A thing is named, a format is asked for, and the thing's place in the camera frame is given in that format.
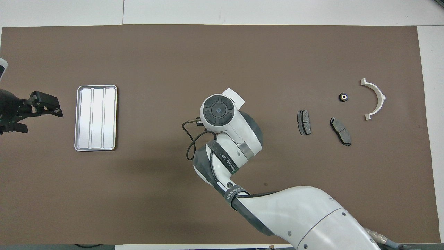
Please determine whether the white half-ring bracket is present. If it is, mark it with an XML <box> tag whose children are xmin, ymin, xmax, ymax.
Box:
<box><xmin>360</xmin><ymin>78</ymin><xmax>386</xmax><ymax>121</ymax></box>

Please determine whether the rectangular dark brake pad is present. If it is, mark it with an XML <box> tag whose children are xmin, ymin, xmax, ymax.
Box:
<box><xmin>297</xmin><ymin>110</ymin><xmax>312</xmax><ymax>136</ymax></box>

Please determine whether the brown table mat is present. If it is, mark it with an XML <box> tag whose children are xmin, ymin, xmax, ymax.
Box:
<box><xmin>0</xmin><ymin>24</ymin><xmax>441</xmax><ymax>245</ymax></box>

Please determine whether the elongated dark brake pad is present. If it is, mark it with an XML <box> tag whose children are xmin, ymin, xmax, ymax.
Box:
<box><xmin>330</xmin><ymin>117</ymin><xmax>352</xmax><ymax>147</ymax></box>

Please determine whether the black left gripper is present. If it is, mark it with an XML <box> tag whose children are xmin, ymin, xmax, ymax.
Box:
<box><xmin>0</xmin><ymin>89</ymin><xmax>64</xmax><ymax>135</ymax></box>

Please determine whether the silver metal tray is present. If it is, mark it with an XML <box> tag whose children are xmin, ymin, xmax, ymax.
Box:
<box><xmin>74</xmin><ymin>85</ymin><xmax>118</xmax><ymax>152</ymax></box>

